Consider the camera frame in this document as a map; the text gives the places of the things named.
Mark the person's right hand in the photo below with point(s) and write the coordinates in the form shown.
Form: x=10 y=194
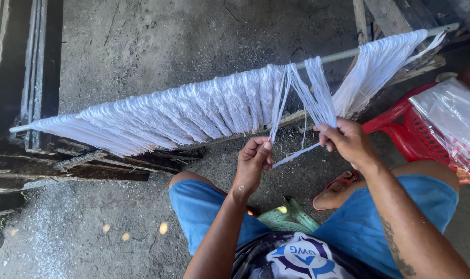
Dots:
x=351 y=143

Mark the person's left hand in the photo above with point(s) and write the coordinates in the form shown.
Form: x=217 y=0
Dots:
x=250 y=170

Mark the white strand bundle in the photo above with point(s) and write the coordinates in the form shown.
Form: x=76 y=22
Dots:
x=320 y=97

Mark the red sandal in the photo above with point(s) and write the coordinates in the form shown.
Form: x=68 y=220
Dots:
x=345 y=181

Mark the red plastic chair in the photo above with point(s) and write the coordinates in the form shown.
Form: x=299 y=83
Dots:
x=398 y=135

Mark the green plastic stool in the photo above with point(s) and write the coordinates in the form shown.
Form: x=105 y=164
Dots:
x=289 y=219

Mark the white strand mass with tail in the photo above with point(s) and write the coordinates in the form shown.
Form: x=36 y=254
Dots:
x=374 y=66

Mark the blue shorts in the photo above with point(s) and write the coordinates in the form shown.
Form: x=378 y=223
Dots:
x=359 y=228

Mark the long white rod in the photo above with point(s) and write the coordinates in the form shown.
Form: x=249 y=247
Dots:
x=336 y=55

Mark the wide row of white strands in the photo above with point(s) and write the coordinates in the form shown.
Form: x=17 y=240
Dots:
x=180 y=112

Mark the dark printed shirt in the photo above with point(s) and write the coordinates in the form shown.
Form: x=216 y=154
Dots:
x=297 y=257

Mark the clear plastic bags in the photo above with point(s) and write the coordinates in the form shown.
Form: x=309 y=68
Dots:
x=452 y=112

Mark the grey timber planks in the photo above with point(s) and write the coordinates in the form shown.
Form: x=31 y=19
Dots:
x=386 y=15

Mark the dark weathered wooden frame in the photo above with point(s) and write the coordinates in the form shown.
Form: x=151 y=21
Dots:
x=21 y=77

